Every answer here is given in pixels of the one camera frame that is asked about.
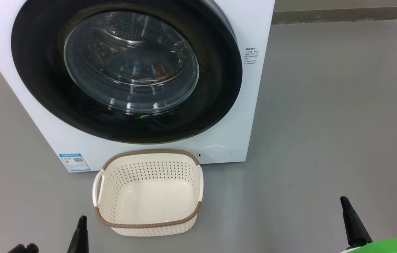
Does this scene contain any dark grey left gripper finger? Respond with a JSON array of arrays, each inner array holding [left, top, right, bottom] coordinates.
[[67, 215, 89, 253]]

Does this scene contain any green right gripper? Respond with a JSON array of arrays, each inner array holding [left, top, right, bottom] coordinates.
[[340, 196, 397, 253]]

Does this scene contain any blue cartoon print garment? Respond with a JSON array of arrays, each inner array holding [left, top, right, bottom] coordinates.
[[125, 60, 178, 85]]

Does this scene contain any white front-load washing machine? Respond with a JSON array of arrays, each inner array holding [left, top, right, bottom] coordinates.
[[0, 0, 276, 173]]

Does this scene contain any steel washing machine drum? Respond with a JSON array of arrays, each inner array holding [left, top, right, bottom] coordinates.
[[64, 11, 200, 113]]

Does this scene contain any blue energy label sticker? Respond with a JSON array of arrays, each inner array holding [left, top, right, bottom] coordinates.
[[58, 153, 91, 173]]

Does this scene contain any cream perforated laundry basket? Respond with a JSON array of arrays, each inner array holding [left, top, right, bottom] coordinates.
[[92, 149, 204, 237]]

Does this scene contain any round white filter cover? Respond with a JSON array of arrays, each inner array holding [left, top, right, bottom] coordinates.
[[197, 145, 232, 164]]

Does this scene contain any small printed text label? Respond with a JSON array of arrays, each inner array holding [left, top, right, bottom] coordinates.
[[244, 48, 260, 66]]

